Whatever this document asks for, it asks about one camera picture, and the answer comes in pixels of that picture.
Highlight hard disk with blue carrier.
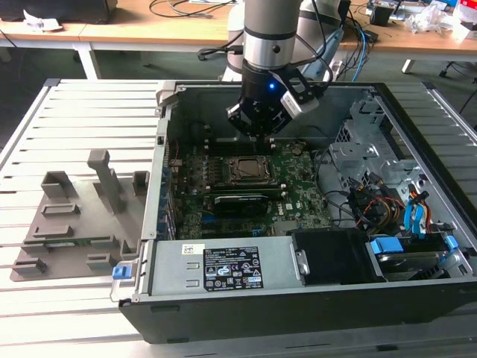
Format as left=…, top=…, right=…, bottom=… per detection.
left=367, top=234, right=459, bottom=283

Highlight green motherboard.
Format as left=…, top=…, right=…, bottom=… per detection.
left=163, top=134, right=336, bottom=239

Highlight wooden desk with white legs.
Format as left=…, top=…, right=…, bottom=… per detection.
left=0, top=18, right=102, bottom=80
left=80, top=0, right=477, bottom=75

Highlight grey chipset heatsink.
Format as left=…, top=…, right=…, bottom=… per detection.
left=274, top=222, right=301, bottom=235

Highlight black plastic bay cover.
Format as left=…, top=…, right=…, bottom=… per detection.
left=290, top=229, right=385, bottom=286

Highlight thin wire locking lever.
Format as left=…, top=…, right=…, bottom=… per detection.
left=227, top=154, right=277, bottom=161

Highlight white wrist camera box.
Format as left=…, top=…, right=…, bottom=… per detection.
left=279, top=69, right=320, bottom=121

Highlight RAM slot with white clips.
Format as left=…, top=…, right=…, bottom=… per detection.
left=203, top=144, right=279, bottom=149
left=203, top=183, right=287, bottom=189
left=203, top=136, right=258, bottom=143

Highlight clear plastic bags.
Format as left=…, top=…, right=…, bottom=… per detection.
left=405, top=5, right=448, bottom=35

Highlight white cardboard box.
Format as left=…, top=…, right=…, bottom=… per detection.
left=452, top=0, right=477, bottom=42

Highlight small black cup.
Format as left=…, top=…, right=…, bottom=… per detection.
left=372, top=5, right=392, bottom=27

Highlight yellow red power wires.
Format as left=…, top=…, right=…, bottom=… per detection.
left=358, top=196, right=406, bottom=227

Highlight crumpled white paper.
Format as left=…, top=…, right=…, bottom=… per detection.
left=22, top=9, right=64, bottom=31

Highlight thin black looped wire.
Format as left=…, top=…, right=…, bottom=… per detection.
left=299, top=125, right=332, bottom=151

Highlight black computer tower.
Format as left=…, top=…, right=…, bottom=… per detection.
left=337, top=0, right=353, bottom=24

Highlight loose green RAM stick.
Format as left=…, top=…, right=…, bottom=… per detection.
left=22, top=237, right=113, bottom=248

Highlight black open PC case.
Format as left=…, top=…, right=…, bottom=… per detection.
left=110, top=80, right=477, bottom=344

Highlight silver CPU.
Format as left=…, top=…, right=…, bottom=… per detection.
left=238, top=159, right=264, bottom=178

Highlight metal socket cover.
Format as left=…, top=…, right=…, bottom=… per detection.
left=227, top=155, right=276, bottom=184

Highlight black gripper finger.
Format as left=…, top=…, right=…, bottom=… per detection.
left=260, top=104, right=294, bottom=149
left=226, top=99, right=264, bottom=148

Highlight black office chair base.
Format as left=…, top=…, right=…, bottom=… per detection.
left=439, top=61, right=477, bottom=81

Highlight grey power supply unit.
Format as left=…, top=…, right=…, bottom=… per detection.
left=147, top=236, right=307, bottom=296

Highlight grey parts rack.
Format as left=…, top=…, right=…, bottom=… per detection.
left=9, top=148, right=150, bottom=283

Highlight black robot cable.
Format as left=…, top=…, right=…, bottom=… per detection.
left=197, top=35, right=247, bottom=63
left=294, top=35, right=336, bottom=94

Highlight blue flat data wire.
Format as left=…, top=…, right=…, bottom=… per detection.
left=404, top=189, right=430, bottom=242

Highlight blue hanging cable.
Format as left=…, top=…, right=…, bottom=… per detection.
left=348, top=20, right=376, bottom=81

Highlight silver metal drive cage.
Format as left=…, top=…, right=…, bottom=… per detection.
left=329, top=95, right=430, bottom=229

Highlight CPU socket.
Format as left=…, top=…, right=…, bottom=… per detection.
left=227, top=155, right=276, bottom=185

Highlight black graphics card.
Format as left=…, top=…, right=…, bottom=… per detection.
left=212, top=192, right=270, bottom=219

